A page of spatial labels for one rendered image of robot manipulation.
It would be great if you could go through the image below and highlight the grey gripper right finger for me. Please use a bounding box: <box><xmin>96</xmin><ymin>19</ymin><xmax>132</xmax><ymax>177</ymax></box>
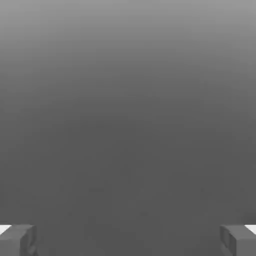
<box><xmin>219</xmin><ymin>223</ymin><xmax>256</xmax><ymax>256</ymax></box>

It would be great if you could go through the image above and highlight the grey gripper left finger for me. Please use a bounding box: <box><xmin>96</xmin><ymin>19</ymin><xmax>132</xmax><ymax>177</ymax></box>
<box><xmin>0</xmin><ymin>223</ymin><xmax>38</xmax><ymax>256</ymax></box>

